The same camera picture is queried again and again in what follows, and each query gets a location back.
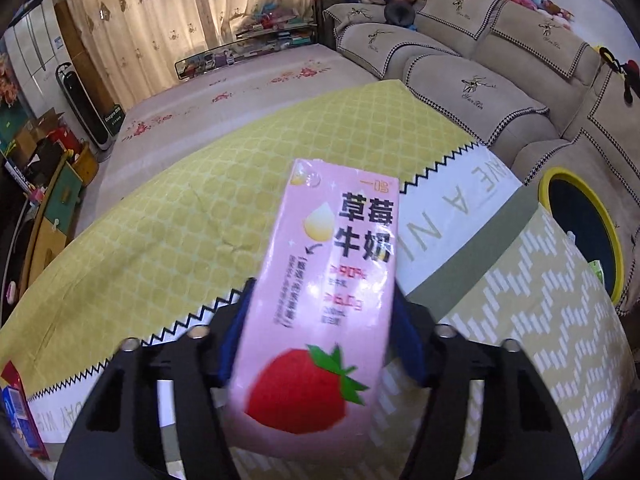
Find yellow rimmed black bin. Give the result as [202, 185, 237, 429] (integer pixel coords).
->
[538, 167, 625, 304]

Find patterned tablecloth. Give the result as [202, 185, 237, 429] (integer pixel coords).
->
[1, 80, 634, 470]

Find black tower fan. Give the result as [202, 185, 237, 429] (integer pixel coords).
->
[55, 62, 113, 153]

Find beige curtains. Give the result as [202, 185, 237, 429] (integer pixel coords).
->
[62, 0, 310, 108]

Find wooden tv cabinet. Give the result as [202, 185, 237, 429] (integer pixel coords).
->
[1, 151, 84, 323]

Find pink strawberry milk carton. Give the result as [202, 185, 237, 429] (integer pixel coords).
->
[224, 159, 399, 464]

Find red and blue box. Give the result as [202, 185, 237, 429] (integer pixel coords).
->
[1, 361, 49, 460]

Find beige sofa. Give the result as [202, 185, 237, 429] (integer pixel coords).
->
[320, 0, 639, 315]

